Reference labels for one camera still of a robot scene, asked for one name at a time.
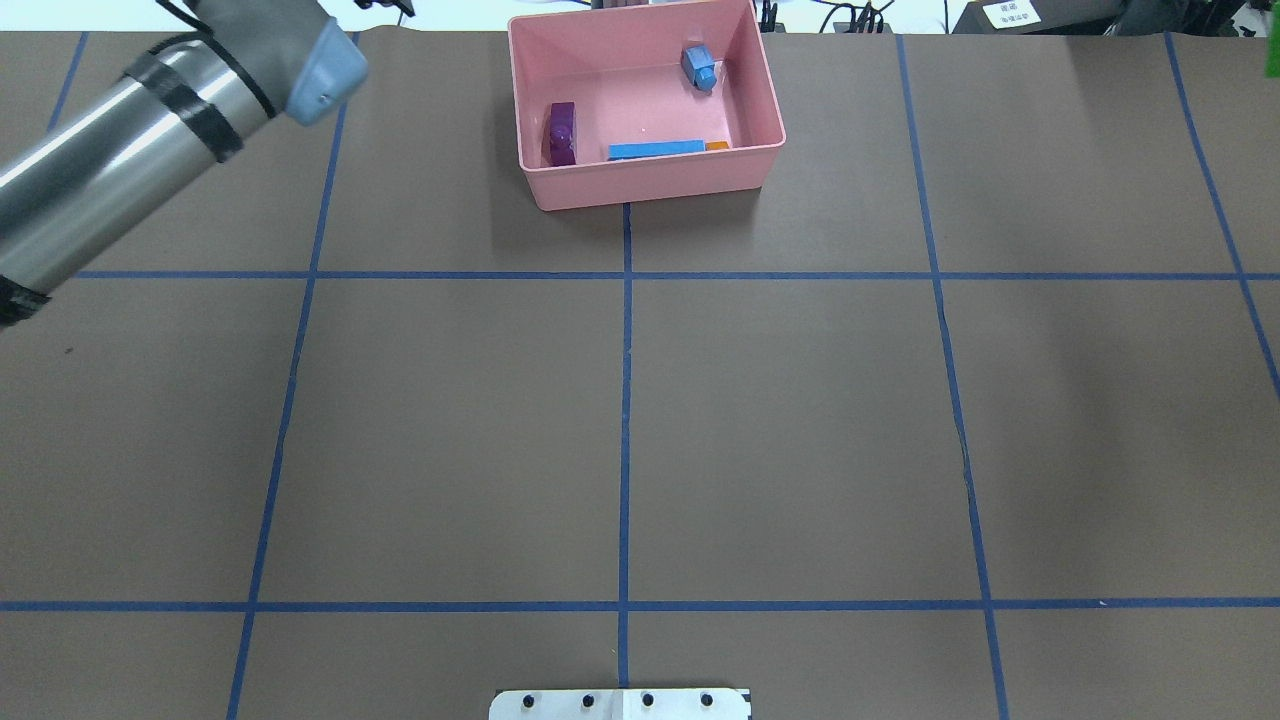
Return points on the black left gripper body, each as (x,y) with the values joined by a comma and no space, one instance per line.
(382,2)

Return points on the purple toy block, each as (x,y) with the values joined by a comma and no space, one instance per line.
(561,134)

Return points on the light blue toy block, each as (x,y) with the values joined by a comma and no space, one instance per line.
(699,67)

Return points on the green toy block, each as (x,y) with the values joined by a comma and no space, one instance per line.
(1272,61)

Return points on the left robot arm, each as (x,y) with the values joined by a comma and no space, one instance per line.
(178,109)

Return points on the pink plastic box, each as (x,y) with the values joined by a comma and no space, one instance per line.
(621,67)

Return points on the brown cardboard box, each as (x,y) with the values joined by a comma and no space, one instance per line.
(1036,17)

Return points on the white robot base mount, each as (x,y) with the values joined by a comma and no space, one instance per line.
(621,703)

